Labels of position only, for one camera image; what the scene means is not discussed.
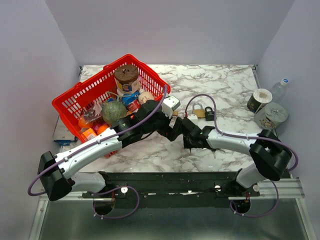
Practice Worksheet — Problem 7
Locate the large brass padlock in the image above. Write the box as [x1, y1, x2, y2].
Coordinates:
[192, 102, 206, 119]

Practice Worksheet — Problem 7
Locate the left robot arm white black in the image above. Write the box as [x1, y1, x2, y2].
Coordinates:
[37, 96, 180, 201]

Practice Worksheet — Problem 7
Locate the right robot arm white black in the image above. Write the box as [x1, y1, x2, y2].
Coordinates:
[181, 118, 292, 196]

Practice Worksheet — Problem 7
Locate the black-headed key bunch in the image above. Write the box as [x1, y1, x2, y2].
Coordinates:
[211, 148, 226, 159]

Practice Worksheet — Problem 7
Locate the black padlock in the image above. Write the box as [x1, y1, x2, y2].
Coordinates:
[204, 106, 215, 121]

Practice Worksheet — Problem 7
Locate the green netted melon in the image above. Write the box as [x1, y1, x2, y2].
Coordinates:
[102, 101, 127, 125]

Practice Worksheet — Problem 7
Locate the brown-lid ice cream cup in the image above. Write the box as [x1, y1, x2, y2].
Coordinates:
[114, 64, 140, 94]

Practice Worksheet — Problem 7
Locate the orange snack box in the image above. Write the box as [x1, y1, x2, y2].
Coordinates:
[80, 127, 97, 142]

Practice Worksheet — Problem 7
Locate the grey-wrapped toilet paper roll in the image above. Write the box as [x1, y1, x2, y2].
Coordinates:
[254, 102, 289, 131]

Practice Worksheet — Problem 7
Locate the orange fruit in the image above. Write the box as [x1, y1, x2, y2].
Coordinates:
[77, 117, 93, 129]

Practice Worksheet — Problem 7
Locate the red plastic shopping basket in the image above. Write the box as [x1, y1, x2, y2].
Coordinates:
[51, 54, 172, 159]

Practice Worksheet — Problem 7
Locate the clear plastic water bottle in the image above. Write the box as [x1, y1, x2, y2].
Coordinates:
[269, 78, 289, 103]

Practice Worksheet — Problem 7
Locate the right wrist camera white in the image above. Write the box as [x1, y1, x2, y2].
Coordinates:
[187, 114, 198, 125]

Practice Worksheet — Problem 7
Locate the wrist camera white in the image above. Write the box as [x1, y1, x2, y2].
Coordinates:
[187, 114, 198, 125]
[161, 96, 181, 119]

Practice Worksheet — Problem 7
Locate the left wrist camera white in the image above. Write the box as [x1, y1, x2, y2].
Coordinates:
[161, 96, 181, 119]

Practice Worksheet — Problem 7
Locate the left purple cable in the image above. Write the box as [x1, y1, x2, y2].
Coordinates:
[27, 84, 169, 221]

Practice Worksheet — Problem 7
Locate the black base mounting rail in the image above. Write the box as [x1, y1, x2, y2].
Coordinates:
[49, 171, 261, 210]

